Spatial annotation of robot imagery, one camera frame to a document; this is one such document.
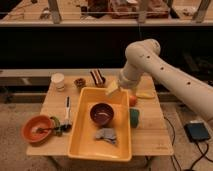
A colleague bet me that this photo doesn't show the yellow banana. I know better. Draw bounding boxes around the yellow banana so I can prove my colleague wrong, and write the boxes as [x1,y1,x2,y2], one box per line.
[136,93,155,99]

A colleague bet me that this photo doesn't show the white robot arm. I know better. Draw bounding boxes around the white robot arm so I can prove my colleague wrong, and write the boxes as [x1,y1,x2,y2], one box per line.
[106,39,213,125]

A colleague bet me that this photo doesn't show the striped brown cake slice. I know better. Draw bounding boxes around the striped brown cake slice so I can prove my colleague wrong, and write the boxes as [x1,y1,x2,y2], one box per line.
[90,69,106,87]

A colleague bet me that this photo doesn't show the red orange fruit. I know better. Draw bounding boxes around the red orange fruit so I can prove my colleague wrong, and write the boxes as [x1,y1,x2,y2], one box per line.
[129,95,137,107]

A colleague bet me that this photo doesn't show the dark purple bowl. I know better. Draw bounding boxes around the dark purple bowl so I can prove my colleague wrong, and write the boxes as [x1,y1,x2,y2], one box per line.
[90,103,114,126]

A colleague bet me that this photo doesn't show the small brown cup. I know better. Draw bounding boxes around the small brown cup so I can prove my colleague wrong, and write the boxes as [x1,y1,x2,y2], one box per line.
[74,78,86,89]

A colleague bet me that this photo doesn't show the green sponge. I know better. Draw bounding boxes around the green sponge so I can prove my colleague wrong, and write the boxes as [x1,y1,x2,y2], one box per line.
[130,108,139,128]

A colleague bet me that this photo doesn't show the yellow plastic tub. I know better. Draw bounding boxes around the yellow plastic tub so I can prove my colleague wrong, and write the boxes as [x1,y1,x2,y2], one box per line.
[68,87,132,162]

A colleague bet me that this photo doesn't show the grey crumpled cloth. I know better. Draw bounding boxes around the grey crumpled cloth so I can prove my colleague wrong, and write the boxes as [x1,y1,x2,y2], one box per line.
[94,128,117,144]

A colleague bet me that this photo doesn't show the white plastic cup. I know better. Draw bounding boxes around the white plastic cup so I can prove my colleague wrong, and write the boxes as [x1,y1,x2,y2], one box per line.
[51,73,65,91]

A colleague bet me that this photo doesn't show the wooden table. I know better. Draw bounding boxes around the wooden table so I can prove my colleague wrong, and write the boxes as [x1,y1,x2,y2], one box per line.
[27,76,173,162]

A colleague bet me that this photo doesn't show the black spoon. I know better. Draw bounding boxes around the black spoon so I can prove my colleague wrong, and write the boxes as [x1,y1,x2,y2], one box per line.
[36,127,62,133]

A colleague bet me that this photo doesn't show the orange bowl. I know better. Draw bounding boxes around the orange bowl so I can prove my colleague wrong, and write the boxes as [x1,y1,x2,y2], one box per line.
[21,115,53,144]

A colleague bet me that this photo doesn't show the black box on floor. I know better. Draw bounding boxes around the black box on floor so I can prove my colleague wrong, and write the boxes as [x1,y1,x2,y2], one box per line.
[184,123,211,142]

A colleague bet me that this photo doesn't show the green ring toy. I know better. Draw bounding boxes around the green ring toy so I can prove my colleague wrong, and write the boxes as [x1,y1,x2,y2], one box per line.
[50,116,62,136]

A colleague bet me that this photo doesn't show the black floor cable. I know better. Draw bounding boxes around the black floor cable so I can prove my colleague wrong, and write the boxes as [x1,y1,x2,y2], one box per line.
[163,115,213,171]

